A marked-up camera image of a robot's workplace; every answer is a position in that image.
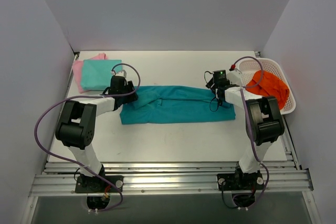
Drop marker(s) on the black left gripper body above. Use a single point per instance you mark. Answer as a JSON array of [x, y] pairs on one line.
[[130, 91]]

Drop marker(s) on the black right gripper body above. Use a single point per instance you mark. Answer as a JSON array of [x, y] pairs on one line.
[[219, 94]]

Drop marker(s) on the teal t-shirt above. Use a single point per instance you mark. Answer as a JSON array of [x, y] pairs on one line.
[[175, 104]]

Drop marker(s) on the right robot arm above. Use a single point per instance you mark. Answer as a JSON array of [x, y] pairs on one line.
[[262, 114]]

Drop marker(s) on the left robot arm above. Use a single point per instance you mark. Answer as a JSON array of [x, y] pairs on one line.
[[76, 125]]

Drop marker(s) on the folded mint t-shirt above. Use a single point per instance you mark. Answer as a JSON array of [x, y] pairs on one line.
[[96, 74]]

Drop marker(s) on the white perforated plastic basket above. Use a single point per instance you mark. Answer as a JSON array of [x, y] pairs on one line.
[[248, 67]]

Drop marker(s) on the folded pink t-shirt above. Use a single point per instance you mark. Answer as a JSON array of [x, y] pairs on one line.
[[77, 69]]

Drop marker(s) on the orange t-shirt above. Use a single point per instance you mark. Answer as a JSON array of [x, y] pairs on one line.
[[270, 85]]

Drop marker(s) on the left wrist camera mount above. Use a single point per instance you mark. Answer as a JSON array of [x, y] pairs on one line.
[[121, 73]]

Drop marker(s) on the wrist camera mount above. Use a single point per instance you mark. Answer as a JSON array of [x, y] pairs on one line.
[[234, 75], [121, 73]]

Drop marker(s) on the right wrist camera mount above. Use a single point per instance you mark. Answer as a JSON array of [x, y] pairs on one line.
[[234, 75]]

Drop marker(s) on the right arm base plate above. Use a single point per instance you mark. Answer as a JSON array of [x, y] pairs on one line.
[[238, 181]]

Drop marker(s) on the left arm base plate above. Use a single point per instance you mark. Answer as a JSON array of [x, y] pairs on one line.
[[89, 185]]

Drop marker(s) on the aluminium rail frame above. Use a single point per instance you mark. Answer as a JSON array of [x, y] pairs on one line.
[[165, 159]]

